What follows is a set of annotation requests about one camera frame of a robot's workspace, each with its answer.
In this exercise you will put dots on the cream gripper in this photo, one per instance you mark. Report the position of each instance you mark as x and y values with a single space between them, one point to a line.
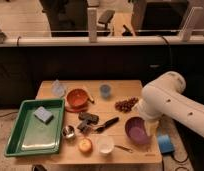
151 127

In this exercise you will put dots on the bunch of red grapes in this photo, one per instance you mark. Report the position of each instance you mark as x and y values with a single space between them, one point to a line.
125 106

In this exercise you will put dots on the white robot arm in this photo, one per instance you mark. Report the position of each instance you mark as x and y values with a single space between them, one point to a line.
164 96

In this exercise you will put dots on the purple bowl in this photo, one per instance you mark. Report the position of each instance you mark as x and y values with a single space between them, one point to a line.
135 130

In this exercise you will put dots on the red orange bowl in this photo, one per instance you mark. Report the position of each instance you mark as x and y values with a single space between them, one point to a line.
77 98

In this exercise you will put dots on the metal spoon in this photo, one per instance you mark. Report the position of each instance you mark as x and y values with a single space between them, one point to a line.
124 148

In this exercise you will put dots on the white cup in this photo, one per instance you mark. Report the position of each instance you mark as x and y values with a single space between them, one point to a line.
105 144

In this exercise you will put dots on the blue plastic cup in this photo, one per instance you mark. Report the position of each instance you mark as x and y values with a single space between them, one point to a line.
105 91

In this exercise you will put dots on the wooden spoon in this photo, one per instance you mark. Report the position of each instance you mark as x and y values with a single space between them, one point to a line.
91 99

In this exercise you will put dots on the orange fruit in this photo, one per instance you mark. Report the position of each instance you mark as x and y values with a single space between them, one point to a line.
85 145

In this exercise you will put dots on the small metal cup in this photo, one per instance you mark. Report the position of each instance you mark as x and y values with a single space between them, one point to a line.
68 132

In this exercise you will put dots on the orange plate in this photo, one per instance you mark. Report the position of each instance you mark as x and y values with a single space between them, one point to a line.
76 110

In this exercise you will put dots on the blue sponge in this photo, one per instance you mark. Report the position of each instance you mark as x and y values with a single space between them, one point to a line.
43 115

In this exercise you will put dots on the green plastic tray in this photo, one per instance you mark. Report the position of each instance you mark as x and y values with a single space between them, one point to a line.
31 136

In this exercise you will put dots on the black handled spatula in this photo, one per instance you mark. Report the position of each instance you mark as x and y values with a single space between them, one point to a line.
106 125

